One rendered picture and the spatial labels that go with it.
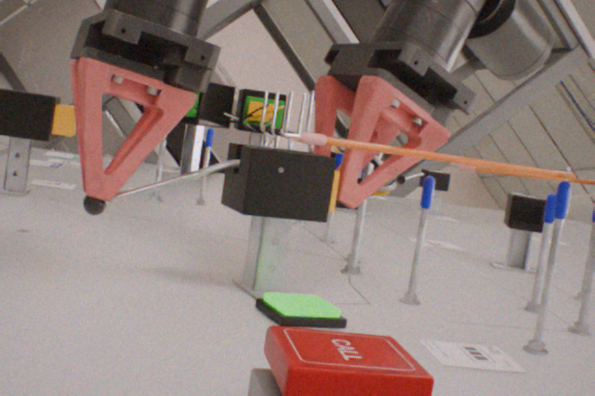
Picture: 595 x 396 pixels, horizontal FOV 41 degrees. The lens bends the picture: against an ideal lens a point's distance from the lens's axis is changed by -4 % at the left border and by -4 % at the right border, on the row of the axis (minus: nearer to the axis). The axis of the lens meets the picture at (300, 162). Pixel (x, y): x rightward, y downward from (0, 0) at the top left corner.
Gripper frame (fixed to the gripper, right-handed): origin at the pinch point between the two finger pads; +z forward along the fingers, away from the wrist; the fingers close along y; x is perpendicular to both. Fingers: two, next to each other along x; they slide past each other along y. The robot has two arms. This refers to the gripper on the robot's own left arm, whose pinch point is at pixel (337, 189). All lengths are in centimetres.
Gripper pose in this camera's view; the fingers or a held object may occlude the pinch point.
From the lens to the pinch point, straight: 53.1
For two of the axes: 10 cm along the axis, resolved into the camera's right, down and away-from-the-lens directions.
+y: -4.5, -1.1, 8.9
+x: -7.5, -4.9, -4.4
